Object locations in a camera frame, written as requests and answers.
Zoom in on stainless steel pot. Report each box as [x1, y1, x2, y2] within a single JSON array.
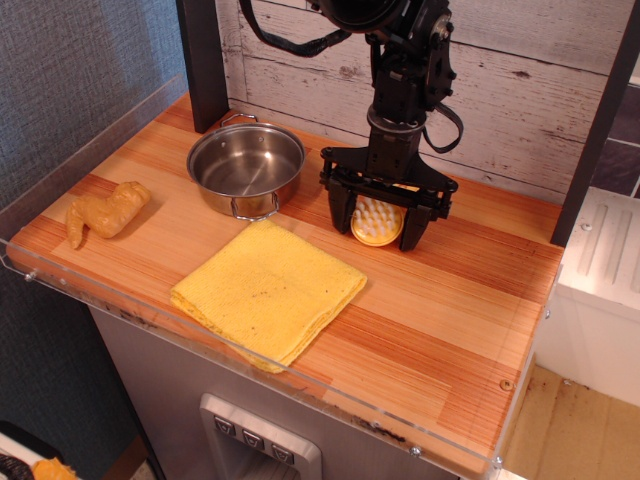
[[187, 115, 306, 222]]

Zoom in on dark post right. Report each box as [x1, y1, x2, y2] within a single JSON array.
[[550, 1, 639, 247]]

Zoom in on white ribbed cabinet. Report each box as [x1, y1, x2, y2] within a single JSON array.
[[534, 188, 639, 405]]

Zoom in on dark post left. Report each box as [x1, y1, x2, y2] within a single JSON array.
[[176, 0, 229, 133]]

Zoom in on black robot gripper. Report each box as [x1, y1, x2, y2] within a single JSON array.
[[320, 120, 458, 251]]

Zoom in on yellow brush with white bristles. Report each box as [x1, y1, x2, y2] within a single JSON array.
[[350, 194, 407, 247]]

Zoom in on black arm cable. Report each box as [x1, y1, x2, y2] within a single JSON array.
[[237, 0, 465, 155]]

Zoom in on silver dispenser panel with buttons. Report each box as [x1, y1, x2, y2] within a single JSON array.
[[199, 393, 323, 479]]

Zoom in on yellow folded cloth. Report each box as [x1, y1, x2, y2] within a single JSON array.
[[170, 220, 367, 373]]

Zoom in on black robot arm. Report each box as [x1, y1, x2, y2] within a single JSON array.
[[312, 1, 463, 251]]

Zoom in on clear acrylic guard rail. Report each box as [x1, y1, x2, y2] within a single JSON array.
[[8, 83, 561, 479]]

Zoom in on orange toy bottom left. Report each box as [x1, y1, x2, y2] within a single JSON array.
[[31, 458, 78, 480]]

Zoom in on yellow toy chicken wing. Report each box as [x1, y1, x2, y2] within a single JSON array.
[[65, 181, 151, 249]]

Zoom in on dark post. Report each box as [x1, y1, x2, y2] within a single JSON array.
[[550, 1, 639, 247], [176, 0, 229, 133]]

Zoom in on grey toy fridge cabinet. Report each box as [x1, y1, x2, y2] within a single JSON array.
[[90, 307, 453, 479]]

